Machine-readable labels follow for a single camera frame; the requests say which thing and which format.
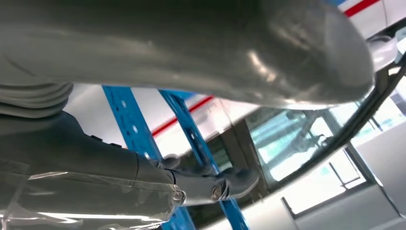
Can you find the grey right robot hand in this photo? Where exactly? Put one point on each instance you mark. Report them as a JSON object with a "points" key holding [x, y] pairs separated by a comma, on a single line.
{"points": [[95, 190]]}

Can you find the blue metal shelf rack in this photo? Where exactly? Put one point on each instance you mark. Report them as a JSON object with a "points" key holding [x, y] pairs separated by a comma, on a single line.
{"points": [[127, 117]]}

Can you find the white car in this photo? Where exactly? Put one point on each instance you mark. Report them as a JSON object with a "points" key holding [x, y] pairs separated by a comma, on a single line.
{"points": [[317, 190]]}

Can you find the white car side mirror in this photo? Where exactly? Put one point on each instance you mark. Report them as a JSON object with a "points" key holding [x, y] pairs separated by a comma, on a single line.
{"points": [[383, 54]]}

